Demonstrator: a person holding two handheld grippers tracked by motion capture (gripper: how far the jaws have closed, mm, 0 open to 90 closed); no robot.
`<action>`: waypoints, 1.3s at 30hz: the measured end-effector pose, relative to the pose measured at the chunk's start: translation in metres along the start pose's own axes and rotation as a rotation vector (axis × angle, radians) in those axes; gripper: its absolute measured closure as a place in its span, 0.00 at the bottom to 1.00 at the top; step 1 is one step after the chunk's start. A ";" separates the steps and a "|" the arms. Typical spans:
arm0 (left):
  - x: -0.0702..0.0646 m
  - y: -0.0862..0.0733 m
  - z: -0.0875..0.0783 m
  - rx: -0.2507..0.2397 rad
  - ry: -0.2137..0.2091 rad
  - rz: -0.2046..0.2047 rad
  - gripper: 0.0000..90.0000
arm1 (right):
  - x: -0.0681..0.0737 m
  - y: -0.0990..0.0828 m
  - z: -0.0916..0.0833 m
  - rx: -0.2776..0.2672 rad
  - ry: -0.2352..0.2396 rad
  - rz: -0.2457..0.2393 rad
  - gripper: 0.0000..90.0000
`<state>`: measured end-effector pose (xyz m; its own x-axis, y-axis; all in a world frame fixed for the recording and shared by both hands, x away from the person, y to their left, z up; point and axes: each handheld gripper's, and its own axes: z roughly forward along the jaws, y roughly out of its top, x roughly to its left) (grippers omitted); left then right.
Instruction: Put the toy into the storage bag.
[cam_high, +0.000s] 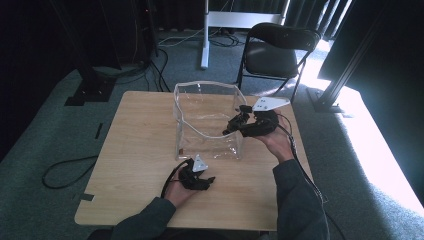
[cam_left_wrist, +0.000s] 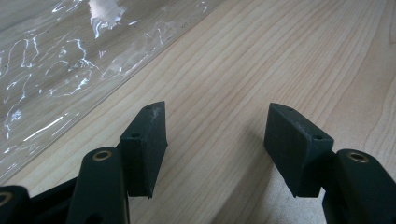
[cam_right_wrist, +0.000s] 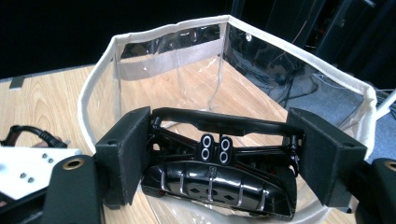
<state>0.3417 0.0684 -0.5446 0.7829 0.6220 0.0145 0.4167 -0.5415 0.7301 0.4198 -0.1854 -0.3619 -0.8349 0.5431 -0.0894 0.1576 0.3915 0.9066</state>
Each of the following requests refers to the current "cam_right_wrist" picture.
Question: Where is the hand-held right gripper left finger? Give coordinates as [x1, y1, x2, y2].
[93, 105, 153, 210]

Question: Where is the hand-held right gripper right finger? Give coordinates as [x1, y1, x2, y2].
[285, 107, 368, 213]

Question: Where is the black toy car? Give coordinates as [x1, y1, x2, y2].
[140, 106, 304, 222]

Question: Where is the clear storage bag white trim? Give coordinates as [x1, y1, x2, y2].
[77, 14, 378, 224]

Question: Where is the white metal stand pole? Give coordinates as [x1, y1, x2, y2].
[375, 89, 396, 121]

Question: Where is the grey tape strip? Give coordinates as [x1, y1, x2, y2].
[8, 76, 26, 90]

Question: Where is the black cable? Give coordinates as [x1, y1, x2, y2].
[0, 124, 68, 149]

